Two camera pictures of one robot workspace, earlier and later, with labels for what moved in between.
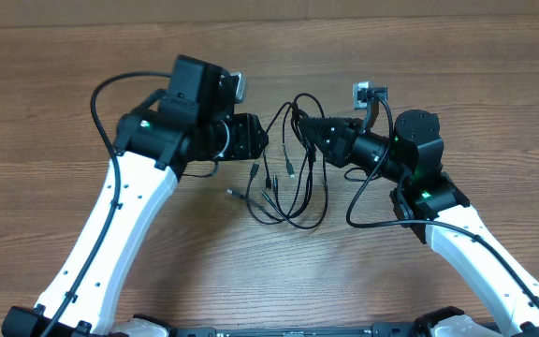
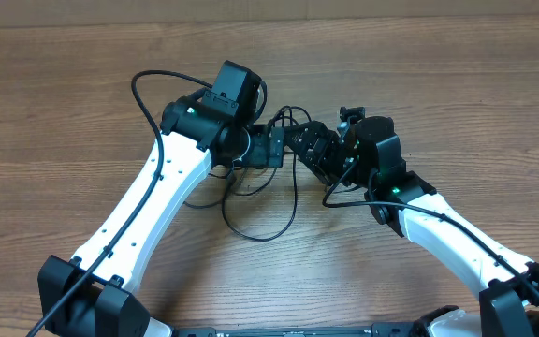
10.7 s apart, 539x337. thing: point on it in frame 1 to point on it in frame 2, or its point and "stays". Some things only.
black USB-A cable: (326, 174) to (276, 149)
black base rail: (388, 329) stays
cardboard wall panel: (17, 13) stays
